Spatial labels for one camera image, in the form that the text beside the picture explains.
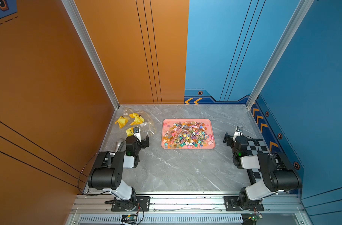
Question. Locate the green circuit board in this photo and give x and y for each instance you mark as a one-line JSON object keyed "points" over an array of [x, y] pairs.
{"points": [[250, 219], [130, 219]]}

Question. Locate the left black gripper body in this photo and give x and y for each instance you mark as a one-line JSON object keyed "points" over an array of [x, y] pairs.
{"points": [[138, 147]]}

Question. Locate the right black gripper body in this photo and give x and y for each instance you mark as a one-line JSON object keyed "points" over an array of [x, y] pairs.
{"points": [[234, 151]]}

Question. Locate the right green circuit board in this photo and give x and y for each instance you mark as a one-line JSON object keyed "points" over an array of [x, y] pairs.
{"points": [[250, 219]]}

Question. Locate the clear ziploc bag with candies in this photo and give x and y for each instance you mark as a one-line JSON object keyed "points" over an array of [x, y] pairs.
{"points": [[124, 118]]}

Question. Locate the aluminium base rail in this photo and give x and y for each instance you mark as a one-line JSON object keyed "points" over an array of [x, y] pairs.
{"points": [[189, 208]]}

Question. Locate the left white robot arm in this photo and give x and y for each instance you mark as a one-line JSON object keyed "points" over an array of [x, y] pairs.
{"points": [[107, 171]]}

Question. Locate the silver microphone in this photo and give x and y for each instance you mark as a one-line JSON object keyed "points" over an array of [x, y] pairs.
{"points": [[119, 146]]}

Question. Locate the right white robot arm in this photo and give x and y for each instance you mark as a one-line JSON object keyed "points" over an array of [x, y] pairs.
{"points": [[277, 174]]}

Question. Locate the left green circuit board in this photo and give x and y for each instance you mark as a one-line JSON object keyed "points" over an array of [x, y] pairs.
{"points": [[130, 219]]}

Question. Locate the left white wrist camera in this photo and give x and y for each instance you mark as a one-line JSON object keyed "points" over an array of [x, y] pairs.
{"points": [[137, 133]]}

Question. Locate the pink plastic tray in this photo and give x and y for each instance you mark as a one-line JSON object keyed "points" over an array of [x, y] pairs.
{"points": [[192, 134]]}

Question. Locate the black white checkerboard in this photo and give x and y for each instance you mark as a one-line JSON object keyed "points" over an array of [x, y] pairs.
{"points": [[258, 146]]}

